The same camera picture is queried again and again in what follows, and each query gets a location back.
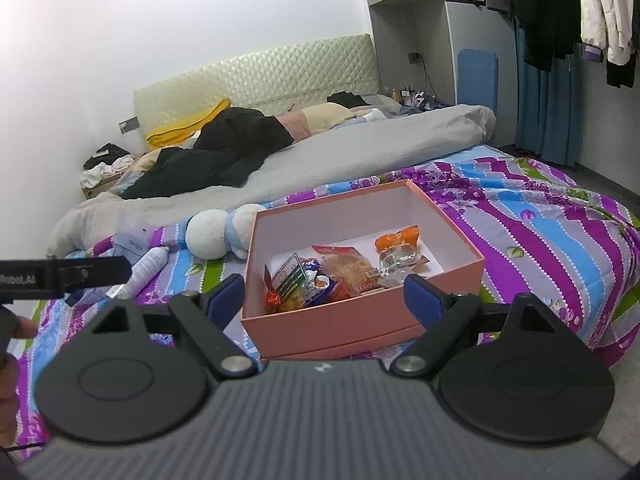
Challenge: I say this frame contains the white cabinet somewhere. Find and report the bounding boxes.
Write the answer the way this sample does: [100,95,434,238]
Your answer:
[358,0,522,112]

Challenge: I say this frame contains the orange clear snack packet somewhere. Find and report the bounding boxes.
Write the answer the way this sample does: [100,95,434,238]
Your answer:
[374,226,432,282]

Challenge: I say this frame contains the purple floral bedsheet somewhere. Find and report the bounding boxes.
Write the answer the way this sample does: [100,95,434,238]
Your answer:
[15,157,640,447]

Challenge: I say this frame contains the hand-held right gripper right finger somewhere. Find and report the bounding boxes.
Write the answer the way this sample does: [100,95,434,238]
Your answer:
[391,272,564,379]

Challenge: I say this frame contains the clear red-edged snack packet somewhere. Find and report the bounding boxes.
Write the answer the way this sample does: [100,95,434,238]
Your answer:
[312,243,382,302]

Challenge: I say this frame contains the blue purple snack packet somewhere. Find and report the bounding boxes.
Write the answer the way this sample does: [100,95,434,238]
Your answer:
[304,258,337,307]

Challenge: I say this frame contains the blue board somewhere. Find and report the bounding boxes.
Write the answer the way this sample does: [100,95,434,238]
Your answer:
[457,48,499,152]

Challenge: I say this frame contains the white plush toy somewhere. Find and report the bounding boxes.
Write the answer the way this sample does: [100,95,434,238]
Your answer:
[184,203,266,261]

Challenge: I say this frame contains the small items on nightstand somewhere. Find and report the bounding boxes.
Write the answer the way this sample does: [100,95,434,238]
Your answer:
[387,84,452,112]

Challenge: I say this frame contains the black white clothing heap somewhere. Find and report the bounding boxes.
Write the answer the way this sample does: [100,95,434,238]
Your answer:
[81,143,136,189]

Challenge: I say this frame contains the person's left hand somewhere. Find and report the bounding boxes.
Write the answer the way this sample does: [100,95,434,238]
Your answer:
[0,318,39,444]

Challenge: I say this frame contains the hanging white jacket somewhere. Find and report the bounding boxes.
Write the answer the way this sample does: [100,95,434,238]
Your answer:
[577,0,640,66]

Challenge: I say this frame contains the blue curtain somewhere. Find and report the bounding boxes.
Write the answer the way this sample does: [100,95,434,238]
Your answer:
[514,24,584,169]

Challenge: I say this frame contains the black clothes pile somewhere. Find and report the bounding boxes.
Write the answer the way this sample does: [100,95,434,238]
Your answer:
[122,107,296,200]

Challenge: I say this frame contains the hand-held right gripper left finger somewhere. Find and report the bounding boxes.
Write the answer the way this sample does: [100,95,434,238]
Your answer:
[82,274,258,380]

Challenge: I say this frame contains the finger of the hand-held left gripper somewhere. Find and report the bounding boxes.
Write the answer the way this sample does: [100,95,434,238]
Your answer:
[54,255,132,294]

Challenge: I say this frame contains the beige pillow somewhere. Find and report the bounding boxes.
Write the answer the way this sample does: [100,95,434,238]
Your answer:
[277,102,372,136]

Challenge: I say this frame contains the wooden nightstand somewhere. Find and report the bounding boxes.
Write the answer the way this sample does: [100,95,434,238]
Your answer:
[82,179,122,202]

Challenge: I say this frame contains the hanging black clothes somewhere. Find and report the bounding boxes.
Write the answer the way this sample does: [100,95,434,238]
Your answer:
[509,0,582,72]

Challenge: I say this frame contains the yellow cloth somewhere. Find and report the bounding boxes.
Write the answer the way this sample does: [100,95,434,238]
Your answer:
[144,97,232,151]

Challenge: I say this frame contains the white cylindrical bottle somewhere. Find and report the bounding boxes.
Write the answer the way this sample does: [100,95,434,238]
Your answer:
[115,247,170,302]

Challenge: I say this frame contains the grey quilt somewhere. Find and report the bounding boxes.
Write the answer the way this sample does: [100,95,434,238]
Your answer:
[47,104,496,261]

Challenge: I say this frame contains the pink cardboard box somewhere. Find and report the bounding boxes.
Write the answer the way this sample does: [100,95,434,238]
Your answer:
[240,180,486,361]

